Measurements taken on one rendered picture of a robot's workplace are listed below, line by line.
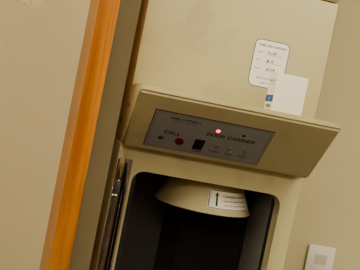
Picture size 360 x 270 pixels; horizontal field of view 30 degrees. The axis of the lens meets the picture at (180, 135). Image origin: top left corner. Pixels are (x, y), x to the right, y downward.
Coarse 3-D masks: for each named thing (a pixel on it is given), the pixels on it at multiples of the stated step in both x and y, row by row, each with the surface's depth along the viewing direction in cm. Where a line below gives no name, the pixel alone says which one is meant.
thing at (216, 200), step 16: (160, 192) 120; (176, 192) 117; (192, 192) 116; (208, 192) 116; (224, 192) 117; (240, 192) 119; (192, 208) 115; (208, 208) 115; (224, 208) 116; (240, 208) 118
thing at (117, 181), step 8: (120, 168) 92; (120, 176) 84; (112, 192) 78; (112, 200) 78; (112, 208) 78; (112, 216) 78; (112, 224) 92; (104, 232) 78; (104, 240) 78; (104, 248) 78; (104, 256) 78
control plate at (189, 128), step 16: (160, 112) 101; (160, 128) 104; (176, 128) 104; (192, 128) 104; (208, 128) 104; (224, 128) 104; (240, 128) 104; (144, 144) 107; (160, 144) 107; (176, 144) 107; (192, 144) 107; (208, 144) 107; (224, 144) 107; (240, 144) 107; (256, 144) 107; (240, 160) 110; (256, 160) 110
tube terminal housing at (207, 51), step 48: (144, 0) 115; (192, 0) 110; (240, 0) 111; (288, 0) 113; (144, 48) 109; (192, 48) 110; (240, 48) 112; (240, 96) 113; (288, 192) 116; (96, 240) 118; (288, 240) 116
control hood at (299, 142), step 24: (144, 96) 99; (168, 96) 99; (192, 96) 99; (144, 120) 103; (216, 120) 103; (240, 120) 102; (264, 120) 102; (288, 120) 103; (312, 120) 103; (288, 144) 107; (312, 144) 107; (264, 168) 111; (288, 168) 111; (312, 168) 111
